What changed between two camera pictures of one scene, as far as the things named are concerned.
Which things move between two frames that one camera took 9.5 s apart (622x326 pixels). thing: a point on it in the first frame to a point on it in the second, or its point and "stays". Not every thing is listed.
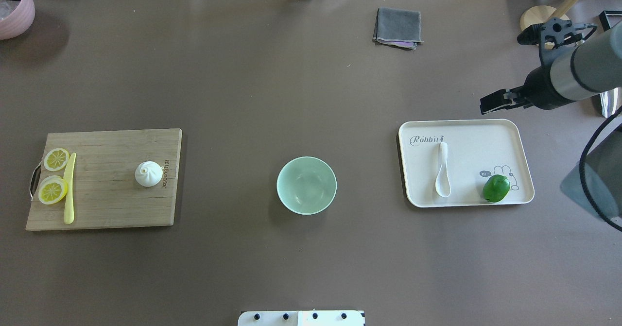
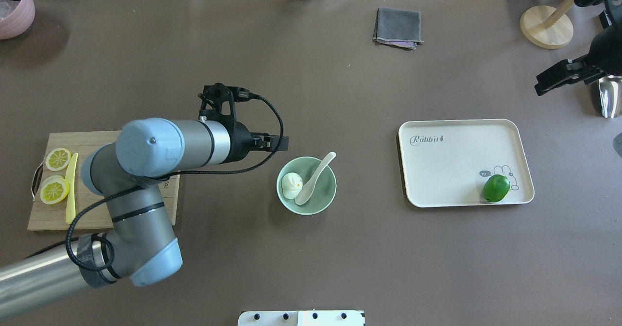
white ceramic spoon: [442, 186] to [308, 187]
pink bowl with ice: [17, 8] stays
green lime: [496, 188] stays
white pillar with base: [301, 318] stays
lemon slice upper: [56, 159] stays
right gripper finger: [504, 99] to [567, 72]
